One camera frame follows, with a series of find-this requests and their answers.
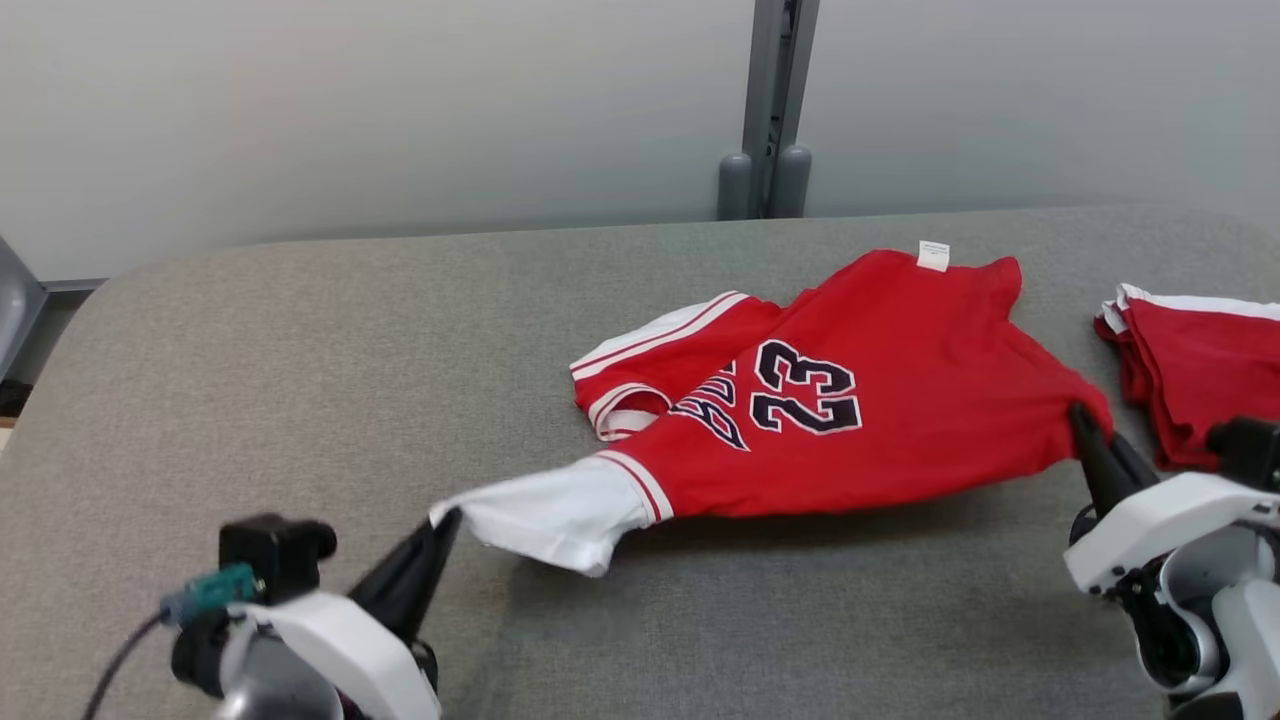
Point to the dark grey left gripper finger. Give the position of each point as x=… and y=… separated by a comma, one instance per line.
x=405, y=570
x=432, y=580

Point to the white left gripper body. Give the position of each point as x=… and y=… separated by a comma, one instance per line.
x=360, y=650

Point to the red white number 23 jersey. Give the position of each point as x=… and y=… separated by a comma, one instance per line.
x=880, y=440

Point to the grey metal frame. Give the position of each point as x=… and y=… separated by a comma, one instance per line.
x=15, y=310

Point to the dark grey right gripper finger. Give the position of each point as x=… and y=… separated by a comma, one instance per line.
x=1100, y=470
x=1135, y=465

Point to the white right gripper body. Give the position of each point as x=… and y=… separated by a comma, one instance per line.
x=1170, y=520

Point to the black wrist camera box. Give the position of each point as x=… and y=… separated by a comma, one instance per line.
x=270, y=550
x=1250, y=455

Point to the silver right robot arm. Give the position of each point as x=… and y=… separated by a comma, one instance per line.
x=1250, y=620

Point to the folded red white garment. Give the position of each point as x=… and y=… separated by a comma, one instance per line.
x=1200, y=370

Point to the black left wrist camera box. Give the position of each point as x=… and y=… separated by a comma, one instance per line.
x=270, y=550

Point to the grey metal partition post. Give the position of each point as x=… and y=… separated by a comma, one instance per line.
x=775, y=100

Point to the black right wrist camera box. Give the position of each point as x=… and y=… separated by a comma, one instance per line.
x=1250, y=455

